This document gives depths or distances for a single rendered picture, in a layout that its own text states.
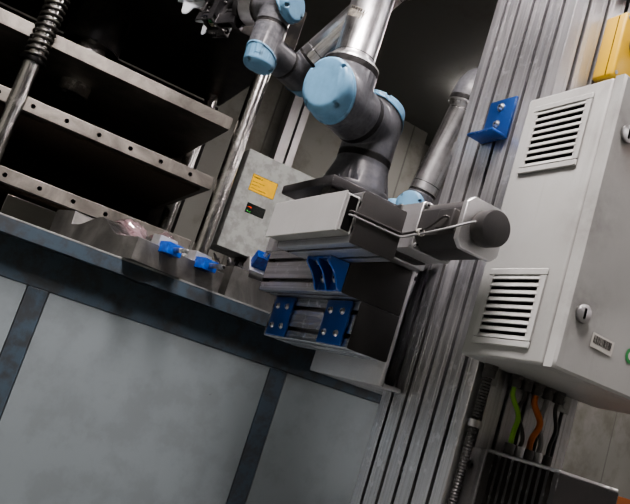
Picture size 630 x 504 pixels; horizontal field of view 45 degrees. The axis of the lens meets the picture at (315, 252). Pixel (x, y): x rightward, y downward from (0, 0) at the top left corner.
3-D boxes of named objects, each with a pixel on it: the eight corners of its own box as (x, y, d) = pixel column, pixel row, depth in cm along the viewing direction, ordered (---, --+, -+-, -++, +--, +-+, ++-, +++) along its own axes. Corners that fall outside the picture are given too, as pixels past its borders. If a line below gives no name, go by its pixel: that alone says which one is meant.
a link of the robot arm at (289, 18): (280, 13, 167) (292, -21, 169) (243, 16, 174) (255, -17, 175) (300, 33, 173) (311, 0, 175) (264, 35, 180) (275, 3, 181)
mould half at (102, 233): (217, 294, 192) (231, 253, 194) (130, 258, 176) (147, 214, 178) (121, 276, 229) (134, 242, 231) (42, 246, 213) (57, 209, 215)
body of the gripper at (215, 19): (192, 18, 183) (228, 15, 176) (207, -10, 186) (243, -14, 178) (211, 39, 189) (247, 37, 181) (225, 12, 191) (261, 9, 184)
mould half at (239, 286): (309, 329, 207) (323, 282, 209) (223, 298, 197) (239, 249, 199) (243, 322, 252) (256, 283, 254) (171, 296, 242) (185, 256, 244)
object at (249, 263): (284, 252, 197) (283, 238, 201) (267, 245, 195) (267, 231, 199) (259, 284, 204) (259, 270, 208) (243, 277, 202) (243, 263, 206)
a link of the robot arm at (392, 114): (401, 171, 164) (418, 114, 167) (371, 144, 154) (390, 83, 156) (355, 168, 171) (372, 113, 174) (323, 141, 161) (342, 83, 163)
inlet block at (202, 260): (227, 281, 184) (234, 260, 185) (211, 274, 180) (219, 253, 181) (197, 276, 193) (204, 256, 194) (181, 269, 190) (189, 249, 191)
